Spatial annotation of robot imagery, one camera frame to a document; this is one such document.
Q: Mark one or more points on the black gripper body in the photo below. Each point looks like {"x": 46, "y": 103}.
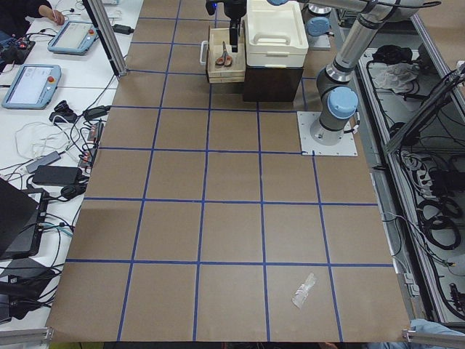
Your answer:
{"x": 235, "y": 9}

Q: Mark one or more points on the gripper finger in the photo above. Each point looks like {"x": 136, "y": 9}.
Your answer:
{"x": 234, "y": 32}

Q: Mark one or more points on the grey orange scissors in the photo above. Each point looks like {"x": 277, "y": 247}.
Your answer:
{"x": 225, "y": 60}

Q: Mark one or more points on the wooden drawer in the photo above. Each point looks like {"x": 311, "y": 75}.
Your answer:
{"x": 212, "y": 49}

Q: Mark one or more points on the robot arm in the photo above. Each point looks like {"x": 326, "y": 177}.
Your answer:
{"x": 340, "y": 102}

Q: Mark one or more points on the white plastic tray cabinet top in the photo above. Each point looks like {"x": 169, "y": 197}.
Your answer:
{"x": 275, "y": 35}

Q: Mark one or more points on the dark brown cabinet body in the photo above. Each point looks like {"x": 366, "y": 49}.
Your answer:
{"x": 271, "y": 84}

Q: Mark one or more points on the far teach pendant tablet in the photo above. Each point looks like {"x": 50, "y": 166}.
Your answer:
{"x": 74, "y": 38}

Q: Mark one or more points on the teach pendant tablet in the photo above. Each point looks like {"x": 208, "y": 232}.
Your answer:
{"x": 74, "y": 38}
{"x": 33, "y": 87}

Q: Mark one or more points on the white crumpled cloth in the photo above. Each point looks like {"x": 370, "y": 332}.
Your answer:
{"x": 399, "y": 77}

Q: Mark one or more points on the near teach pendant tablet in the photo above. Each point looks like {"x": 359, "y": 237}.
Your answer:
{"x": 33, "y": 87}

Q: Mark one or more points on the black power brick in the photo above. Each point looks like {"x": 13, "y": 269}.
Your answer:
{"x": 56, "y": 176}

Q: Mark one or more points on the clear plastic wrapper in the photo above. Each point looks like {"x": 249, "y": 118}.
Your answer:
{"x": 303, "y": 291}

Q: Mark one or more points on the black laptop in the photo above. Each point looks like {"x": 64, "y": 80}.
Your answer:
{"x": 22, "y": 216}

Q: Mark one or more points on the aluminium frame post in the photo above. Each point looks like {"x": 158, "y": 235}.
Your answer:
{"x": 101, "y": 23}

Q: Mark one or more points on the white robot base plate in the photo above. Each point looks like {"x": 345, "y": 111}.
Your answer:
{"x": 315, "y": 140}

